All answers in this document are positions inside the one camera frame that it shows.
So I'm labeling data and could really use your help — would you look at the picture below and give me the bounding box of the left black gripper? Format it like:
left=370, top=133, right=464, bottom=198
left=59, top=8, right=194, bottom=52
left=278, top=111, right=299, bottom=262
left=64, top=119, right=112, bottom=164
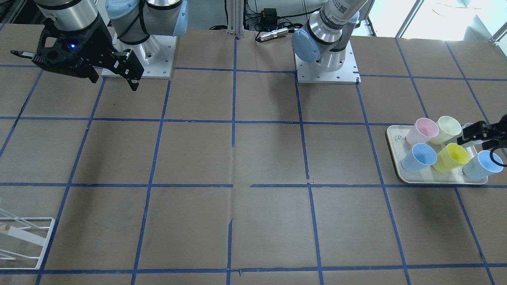
left=456, top=114, right=507, bottom=151

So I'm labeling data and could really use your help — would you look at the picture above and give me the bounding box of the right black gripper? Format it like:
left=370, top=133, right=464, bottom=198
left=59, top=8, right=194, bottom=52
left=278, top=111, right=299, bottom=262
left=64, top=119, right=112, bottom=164
left=10, top=16, right=144, bottom=91

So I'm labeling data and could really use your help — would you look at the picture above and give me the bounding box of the yellow plastic cup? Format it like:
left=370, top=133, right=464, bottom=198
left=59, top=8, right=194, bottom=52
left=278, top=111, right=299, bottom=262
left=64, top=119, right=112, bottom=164
left=432, top=143, right=471, bottom=173

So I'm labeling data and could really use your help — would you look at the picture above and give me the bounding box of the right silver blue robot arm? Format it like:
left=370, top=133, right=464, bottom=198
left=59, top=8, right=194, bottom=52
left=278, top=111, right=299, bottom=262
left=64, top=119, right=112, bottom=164
left=11, top=0, right=189, bottom=91

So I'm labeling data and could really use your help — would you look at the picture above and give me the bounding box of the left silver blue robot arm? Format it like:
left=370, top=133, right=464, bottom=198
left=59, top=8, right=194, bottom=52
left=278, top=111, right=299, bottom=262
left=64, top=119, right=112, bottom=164
left=292, top=0, right=506, bottom=152

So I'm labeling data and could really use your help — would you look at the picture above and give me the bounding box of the grey plastic cup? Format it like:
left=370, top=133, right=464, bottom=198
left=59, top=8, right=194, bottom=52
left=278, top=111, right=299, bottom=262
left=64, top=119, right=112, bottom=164
left=461, top=123, right=483, bottom=148

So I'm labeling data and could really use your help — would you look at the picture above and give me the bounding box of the cream plastic cup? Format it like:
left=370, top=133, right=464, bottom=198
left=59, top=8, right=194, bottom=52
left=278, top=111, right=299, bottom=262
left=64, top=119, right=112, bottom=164
left=429, top=116, right=462, bottom=145

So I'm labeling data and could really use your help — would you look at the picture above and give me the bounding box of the pink plastic cup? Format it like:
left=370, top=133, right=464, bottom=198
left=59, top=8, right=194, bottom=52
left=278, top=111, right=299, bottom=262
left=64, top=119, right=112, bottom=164
left=406, top=118, right=440, bottom=145

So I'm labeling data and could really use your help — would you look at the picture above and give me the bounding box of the light blue cup near pink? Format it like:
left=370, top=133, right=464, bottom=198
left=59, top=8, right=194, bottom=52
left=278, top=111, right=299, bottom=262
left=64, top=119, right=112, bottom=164
left=402, top=143, right=438, bottom=173

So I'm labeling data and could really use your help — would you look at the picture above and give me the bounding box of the cream serving tray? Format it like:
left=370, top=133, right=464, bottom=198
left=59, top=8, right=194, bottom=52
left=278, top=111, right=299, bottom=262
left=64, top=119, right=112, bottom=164
left=386, top=125, right=488, bottom=185

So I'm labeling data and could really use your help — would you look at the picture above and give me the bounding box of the white wire cup rack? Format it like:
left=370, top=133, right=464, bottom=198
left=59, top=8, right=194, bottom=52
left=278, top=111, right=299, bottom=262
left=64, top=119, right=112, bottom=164
left=0, top=209, right=55, bottom=270

